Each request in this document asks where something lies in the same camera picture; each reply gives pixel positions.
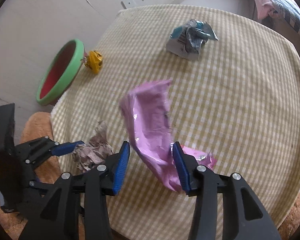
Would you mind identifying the green rimmed red trash bin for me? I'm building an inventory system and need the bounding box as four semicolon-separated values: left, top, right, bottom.
36;38;85;106

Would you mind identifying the yellow crumpled wrapper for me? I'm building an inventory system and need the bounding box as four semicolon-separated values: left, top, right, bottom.
82;50;103;74

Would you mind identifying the white wall socket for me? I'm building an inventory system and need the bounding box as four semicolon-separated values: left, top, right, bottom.
121;0;137;9

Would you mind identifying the bed with striped quilt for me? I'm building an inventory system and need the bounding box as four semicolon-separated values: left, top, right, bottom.
254;0;300;56

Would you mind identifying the orange plush blanket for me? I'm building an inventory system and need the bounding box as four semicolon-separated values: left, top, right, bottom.
0;112;86;240

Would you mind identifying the pink snack bag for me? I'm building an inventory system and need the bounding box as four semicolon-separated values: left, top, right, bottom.
120;80;217;196

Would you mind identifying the brownish paper ball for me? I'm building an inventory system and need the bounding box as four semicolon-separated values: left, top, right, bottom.
72;121;114;173

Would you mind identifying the silver blue crumpled wrapper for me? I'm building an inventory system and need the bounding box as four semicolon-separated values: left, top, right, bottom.
166;19;219;61

